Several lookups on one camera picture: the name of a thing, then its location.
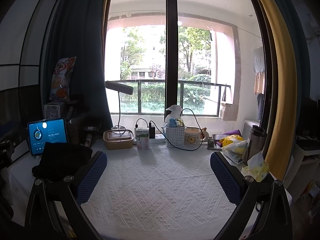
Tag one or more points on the tablet in blue case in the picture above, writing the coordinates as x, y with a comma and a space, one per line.
50, 132

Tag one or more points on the white plastic bag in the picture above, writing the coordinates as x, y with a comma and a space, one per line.
173, 111

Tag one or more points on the small labelled can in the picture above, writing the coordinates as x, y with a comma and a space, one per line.
87, 140

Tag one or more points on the purple cloth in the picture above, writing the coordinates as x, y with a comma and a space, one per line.
232, 133

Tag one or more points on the bear print mug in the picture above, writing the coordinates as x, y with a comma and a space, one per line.
192, 138

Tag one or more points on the small figurine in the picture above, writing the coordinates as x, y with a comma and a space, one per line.
211, 143

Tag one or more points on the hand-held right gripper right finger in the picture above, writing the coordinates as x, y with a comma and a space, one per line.
225, 177

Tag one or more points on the beige hanging garment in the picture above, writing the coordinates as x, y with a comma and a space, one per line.
259, 83

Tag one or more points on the brown lunch box clear lid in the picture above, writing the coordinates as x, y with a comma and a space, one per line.
117, 143

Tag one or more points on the white side shelf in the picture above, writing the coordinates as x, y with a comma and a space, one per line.
307, 155

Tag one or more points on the white perforated basket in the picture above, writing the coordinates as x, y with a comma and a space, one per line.
175, 137

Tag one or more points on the black pants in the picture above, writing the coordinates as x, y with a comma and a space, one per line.
62, 160

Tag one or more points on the black flat case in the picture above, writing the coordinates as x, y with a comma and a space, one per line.
90, 128

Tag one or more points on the yellow tissue pack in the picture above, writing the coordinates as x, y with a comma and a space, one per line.
257, 167

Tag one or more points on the white sliding door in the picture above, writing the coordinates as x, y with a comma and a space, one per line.
30, 42

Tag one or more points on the yellow bag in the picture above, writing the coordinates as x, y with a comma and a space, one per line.
233, 140

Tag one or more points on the cardboard box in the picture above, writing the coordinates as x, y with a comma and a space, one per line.
77, 130

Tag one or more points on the desk lamp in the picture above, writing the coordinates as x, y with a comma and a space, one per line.
118, 87

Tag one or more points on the dark window frame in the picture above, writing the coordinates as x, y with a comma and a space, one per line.
171, 42

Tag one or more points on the blue curtain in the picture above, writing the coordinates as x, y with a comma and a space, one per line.
82, 55

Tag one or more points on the steel thermos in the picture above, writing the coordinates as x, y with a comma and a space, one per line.
256, 145

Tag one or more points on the balcony railing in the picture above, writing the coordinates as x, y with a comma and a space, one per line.
181, 97

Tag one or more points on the white radiator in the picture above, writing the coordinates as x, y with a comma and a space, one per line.
250, 127

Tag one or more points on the dark hanging garment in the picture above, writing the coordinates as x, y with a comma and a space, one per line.
260, 106

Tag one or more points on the yellow curtain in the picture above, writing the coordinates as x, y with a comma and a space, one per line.
282, 92

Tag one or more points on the white bear print box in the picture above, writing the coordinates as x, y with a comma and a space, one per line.
52, 112

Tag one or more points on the grey hanging shirt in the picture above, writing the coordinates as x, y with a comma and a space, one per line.
258, 60

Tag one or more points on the white green milk carton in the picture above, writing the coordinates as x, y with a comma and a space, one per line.
143, 140

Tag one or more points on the black charger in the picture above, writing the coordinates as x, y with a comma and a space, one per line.
152, 131

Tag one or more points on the black electronic box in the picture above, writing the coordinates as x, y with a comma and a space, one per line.
308, 142

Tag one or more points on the colourful snack bag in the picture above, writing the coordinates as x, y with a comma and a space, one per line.
62, 80

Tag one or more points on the white plastic packet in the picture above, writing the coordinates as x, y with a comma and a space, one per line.
232, 158

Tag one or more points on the white power strip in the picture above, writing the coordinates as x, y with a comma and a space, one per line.
160, 138

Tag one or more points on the white textured tablecloth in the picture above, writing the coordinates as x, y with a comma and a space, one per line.
162, 185

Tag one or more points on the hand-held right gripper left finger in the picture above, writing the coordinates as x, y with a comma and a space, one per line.
92, 175

